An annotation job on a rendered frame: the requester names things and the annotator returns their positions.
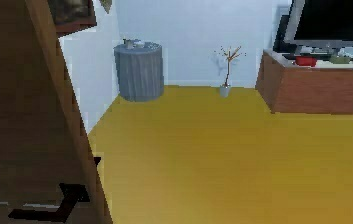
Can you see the brown wooden room door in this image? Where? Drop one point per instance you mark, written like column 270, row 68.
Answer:
column 27, row 110

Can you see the olive green flat object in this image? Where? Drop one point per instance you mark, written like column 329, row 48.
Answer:
column 340, row 59

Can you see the small pale cup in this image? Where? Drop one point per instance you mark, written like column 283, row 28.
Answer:
column 129, row 43

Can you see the silver framed television set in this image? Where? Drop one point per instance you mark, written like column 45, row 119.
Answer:
column 327, row 23

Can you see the grey round side table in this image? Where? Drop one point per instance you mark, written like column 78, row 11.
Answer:
column 140, row 71

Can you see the red bowl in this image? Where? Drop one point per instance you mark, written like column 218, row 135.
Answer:
column 305, row 61

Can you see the bare twig house plant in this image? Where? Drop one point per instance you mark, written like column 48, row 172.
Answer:
column 227, row 71

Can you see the dark framed wall picture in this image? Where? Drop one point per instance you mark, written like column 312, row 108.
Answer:
column 71, row 13

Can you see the brown wooden television stand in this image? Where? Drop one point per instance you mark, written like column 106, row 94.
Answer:
column 314, row 88

